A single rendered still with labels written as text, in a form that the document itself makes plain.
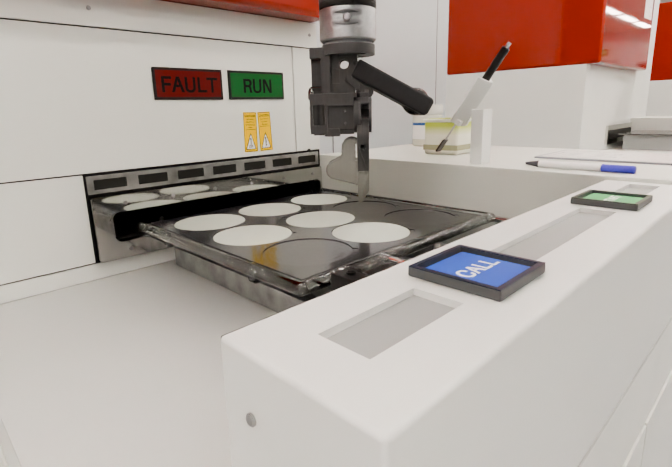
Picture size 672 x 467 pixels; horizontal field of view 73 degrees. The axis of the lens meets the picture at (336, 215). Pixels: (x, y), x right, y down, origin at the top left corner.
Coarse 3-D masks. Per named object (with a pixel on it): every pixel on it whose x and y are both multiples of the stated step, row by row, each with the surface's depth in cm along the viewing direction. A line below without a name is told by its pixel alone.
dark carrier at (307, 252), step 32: (320, 192) 88; (160, 224) 65; (256, 224) 64; (288, 224) 64; (416, 224) 62; (448, 224) 61; (256, 256) 50; (288, 256) 50; (320, 256) 50; (352, 256) 49
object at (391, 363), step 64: (576, 192) 49; (640, 192) 51; (576, 256) 29; (640, 256) 34; (320, 320) 21; (384, 320) 22; (448, 320) 21; (512, 320) 20; (576, 320) 25; (640, 320) 38; (256, 384) 18; (320, 384) 16; (384, 384) 16; (448, 384) 16; (512, 384) 20; (576, 384) 27; (256, 448) 19; (320, 448) 16; (384, 448) 13; (448, 448) 16; (512, 448) 21; (576, 448) 29
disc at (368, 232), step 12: (336, 228) 61; (348, 228) 61; (360, 228) 60; (372, 228) 60; (384, 228) 60; (396, 228) 60; (348, 240) 55; (360, 240) 55; (372, 240) 55; (384, 240) 55
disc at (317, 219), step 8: (296, 216) 68; (304, 216) 68; (312, 216) 68; (320, 216) 68; (328, 216) 67; (336, 216) 67; (344, 216) 67; (352, 216) 67; (296, 224) 63; (304, 224) 63; (312, 224) 63; (320, 224) 63; (328, 224) 63; (336, 224) 62
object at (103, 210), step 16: (240, 176) 82; (256, 176) 82; (272, 176) 85; (288, 176) 88; (304, 176) 91; (320, 176) 94; (128, 192) 68; (144, 192) 69; (160, 192) 70; (176, 192) 72; (192, 192) 74; (208, 192) 76; (224, 192) 78; (96, 208) 64; (112, 208) 66; (128, 208) 67; (96, 224) 64; (112, 224) 66; (96, 240) 65; (112, 240) 66; (128, 240) 68; (144, 240) 70; (160, 240) 71; (96, 256) 67; (112, 256) 67; (128, 256) 68
